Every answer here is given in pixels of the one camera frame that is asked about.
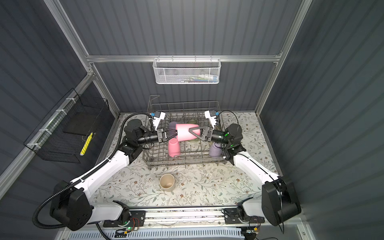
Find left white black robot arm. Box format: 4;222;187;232
41;115;182;231

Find left black corrugated cable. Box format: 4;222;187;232
32;112;152;240

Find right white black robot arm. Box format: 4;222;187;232
188;124;302;226

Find large purple plastic cup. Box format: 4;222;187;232
168;122;178;132

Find grey wire dish rack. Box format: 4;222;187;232
142;95;225;169

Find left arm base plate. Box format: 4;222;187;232
103;211;146;228

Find pink plastic cup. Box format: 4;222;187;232
176;124;199;142
168;138;181;158

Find aluminium front rail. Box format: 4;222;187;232
61;205;307;231

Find tubes in white basket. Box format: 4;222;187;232
178;74;219;84

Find beige plastic cup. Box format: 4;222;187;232
159;174;176;192

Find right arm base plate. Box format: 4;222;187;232
221;207;265;225

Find yellow brush in basket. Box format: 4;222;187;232
80;132;94;156

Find green transparent glass cup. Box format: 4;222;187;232
188;120;199;125

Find small purple plastic cup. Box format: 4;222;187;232
209;143;222;158

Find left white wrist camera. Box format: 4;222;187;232
150;111;166;131

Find white mesh wall basket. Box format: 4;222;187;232
153;58;222;85

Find black wire wall basket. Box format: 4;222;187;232
24;91;110;164

